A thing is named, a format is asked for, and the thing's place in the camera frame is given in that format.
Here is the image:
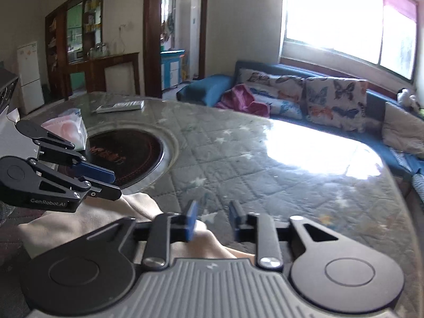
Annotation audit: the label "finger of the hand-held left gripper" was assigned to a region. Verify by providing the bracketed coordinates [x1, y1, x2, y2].
[33, 167, 122, 202]
[35, 129, 116, 185]

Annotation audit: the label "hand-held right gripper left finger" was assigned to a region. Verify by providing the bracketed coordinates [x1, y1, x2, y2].
[87, 200, 200, 270]

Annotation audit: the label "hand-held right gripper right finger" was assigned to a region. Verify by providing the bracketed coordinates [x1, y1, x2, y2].
[228, 200, 339, 270]

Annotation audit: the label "cream fleece garment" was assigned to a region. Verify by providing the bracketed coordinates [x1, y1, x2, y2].
[18, 192, 255, 262]

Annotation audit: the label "hanging clothes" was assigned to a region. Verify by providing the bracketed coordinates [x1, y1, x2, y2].
[161, 13, 174, 42]

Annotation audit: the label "round black cooktop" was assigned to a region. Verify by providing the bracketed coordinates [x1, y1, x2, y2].
[85, 131, 165, 188]

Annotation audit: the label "white remote control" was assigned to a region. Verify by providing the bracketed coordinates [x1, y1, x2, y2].
[95, 100, 145, 114]

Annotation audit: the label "grey appliance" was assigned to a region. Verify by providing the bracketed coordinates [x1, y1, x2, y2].
[0, 68, 20, 121]

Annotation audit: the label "white fridge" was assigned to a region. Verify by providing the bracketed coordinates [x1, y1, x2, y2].
[17, 41, 45, 115]

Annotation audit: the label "wooden chair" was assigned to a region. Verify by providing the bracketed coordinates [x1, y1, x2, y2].
[104, 62, 135, 96]

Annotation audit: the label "magenta cloth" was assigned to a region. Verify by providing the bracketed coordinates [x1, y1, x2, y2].
[216, 84, 270, 117]

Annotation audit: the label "wooden display cabinet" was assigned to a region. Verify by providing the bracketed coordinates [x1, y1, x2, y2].
[45, 0, 140, 101]

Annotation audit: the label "long butterfly print pillow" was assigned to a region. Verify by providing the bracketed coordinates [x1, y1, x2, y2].
[238, 68, 306, 98]
[250, 86, 303, 120]

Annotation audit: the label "blue cabinet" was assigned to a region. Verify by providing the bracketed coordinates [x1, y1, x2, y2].
[161, 49, 185, 90]

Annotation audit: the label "blue sofa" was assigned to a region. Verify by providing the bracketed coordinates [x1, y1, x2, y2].
[176, 60, 424, 202]

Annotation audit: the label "large butterfly print pillow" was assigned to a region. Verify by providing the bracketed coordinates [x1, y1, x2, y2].
[305, 77, 368, 132]

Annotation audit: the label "blue patterned sofa cover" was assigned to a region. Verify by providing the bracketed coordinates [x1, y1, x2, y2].
[389, 147, 424, 202]

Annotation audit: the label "grey pillow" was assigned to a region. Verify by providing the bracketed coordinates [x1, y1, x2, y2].
[381, 102, 424, 160]

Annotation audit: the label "panda plush toy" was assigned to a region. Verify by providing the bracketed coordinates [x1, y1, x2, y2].
[397, 88, 421, 108]

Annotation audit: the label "window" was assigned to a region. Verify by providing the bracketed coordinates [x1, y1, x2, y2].
[280, 0, 418, 80]

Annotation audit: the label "dark wooden door frame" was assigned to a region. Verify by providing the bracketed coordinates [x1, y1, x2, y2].
[144, 0, 209, 98]

